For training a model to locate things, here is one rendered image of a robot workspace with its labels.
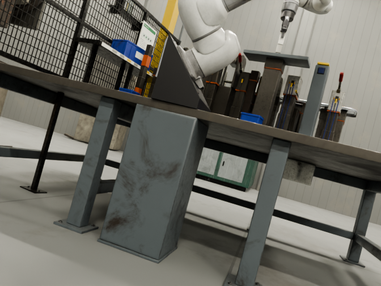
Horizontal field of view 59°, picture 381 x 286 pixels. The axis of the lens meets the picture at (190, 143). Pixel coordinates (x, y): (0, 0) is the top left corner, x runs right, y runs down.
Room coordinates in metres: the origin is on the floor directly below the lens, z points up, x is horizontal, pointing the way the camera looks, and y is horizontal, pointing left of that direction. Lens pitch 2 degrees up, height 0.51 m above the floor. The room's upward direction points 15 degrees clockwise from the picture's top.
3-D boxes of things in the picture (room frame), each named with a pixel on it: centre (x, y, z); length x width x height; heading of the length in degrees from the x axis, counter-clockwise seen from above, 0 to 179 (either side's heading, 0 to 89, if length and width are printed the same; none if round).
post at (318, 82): (1.80, -0.59, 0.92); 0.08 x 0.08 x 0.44; 65
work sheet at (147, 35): (2.83, 0.60, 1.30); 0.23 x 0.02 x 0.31; 155
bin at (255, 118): (1.83, -0.29, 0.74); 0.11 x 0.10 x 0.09; 65
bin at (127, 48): (2.53, 0.61, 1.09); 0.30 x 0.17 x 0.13; 148
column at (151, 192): (1.66, 0.11, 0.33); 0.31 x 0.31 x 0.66; 76
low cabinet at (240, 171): (8.04, -0.66, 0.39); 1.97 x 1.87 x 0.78; 76
